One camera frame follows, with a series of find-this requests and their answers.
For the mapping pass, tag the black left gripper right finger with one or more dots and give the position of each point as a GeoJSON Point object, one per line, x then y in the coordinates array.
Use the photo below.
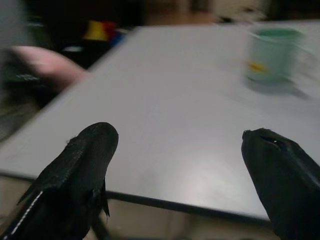
{"type": "Point", "coordinates": [282, 180]}

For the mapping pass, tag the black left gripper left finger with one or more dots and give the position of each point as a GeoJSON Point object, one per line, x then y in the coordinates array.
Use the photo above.
{"type": "Point", "coordinates": [75, 180]}

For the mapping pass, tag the pink round cushion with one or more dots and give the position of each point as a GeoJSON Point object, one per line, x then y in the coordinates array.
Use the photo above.
{"type": "Point", "coordinates": [46, 67]}

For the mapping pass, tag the pale green printed mug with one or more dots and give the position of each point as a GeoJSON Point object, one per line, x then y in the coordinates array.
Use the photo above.
{"type": "Point", "coordinates": [271, 56]}

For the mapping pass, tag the grey table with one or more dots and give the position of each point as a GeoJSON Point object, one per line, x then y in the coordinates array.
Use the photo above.
{"type": "Point", "coordinates": [175, 100]}

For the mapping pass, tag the blue plastic toy piece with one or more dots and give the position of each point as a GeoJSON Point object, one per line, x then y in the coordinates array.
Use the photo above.
{"type": "Point", "coordinates": [118, 38]}

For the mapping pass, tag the yellow plastic toy cone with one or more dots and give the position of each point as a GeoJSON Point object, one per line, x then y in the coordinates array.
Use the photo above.
{"type": "Point", "coordinates": [95, 30]}

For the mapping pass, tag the red plastic toy piece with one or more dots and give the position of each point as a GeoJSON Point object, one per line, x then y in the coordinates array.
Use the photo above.
{"type": "Point", "coordinates": [110, 28]}

